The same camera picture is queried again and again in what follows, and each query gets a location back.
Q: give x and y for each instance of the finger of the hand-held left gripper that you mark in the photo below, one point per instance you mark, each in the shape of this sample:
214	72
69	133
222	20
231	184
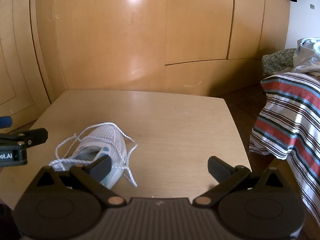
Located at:
5	122
35	136

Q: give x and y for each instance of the beige cloth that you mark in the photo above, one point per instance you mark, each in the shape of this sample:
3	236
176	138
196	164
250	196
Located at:
310	70

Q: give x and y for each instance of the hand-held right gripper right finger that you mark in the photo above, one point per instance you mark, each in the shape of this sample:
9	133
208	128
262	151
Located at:
219	171

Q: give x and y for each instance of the wooden wardrobe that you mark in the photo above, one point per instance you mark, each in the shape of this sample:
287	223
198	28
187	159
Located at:
150	37

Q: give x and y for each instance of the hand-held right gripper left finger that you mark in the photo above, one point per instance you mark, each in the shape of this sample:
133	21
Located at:
103	167

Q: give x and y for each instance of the wooden door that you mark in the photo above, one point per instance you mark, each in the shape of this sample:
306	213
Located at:
17	55

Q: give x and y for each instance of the green leaf-print cloth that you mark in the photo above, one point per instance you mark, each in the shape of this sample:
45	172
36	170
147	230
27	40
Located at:
277	61

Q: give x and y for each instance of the white speckled shoelace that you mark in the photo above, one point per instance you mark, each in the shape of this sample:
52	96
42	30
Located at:
127	136

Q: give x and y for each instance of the striped blanket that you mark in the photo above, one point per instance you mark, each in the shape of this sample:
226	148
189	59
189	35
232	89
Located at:
287	120

